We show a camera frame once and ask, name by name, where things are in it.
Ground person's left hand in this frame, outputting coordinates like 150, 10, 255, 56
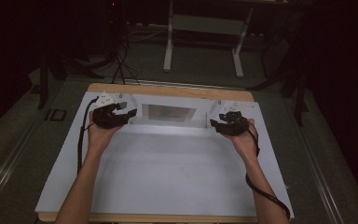
87, 110, 124, 154

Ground clear acrylic box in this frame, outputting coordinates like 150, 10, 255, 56
98, 92, 258, 129

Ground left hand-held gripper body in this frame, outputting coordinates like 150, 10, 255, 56
91, 91, 129, 130

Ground white metal stand frame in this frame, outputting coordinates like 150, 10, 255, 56
162, 0, 256, 79

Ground black stand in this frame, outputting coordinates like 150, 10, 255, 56
246, 12, 310, 128

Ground black floor cables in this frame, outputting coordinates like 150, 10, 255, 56
111, 34, 142, 86

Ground white work board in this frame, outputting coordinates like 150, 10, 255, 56
34, 91, 295, 219

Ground metal floor rail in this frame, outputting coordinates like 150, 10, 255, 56
0, 124, 43, 213
287, 99, 346, 224

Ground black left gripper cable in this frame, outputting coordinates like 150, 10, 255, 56
76, 96, 100, 175

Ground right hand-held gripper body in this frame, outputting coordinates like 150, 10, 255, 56
218, 104, 251, 137

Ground wooden table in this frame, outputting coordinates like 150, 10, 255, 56
37, 82, 259, 224

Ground person's right hand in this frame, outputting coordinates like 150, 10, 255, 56
227, 118, 259, 158

